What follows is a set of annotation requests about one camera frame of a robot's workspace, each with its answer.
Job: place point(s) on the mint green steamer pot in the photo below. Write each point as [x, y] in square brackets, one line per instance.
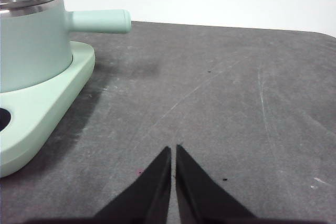
[34, 51]

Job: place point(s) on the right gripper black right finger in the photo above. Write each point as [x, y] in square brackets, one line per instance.
[199, 195]

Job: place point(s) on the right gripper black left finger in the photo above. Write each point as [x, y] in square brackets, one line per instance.
[147, 195]

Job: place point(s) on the mint green cooker base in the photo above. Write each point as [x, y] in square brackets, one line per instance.
[47, 113]

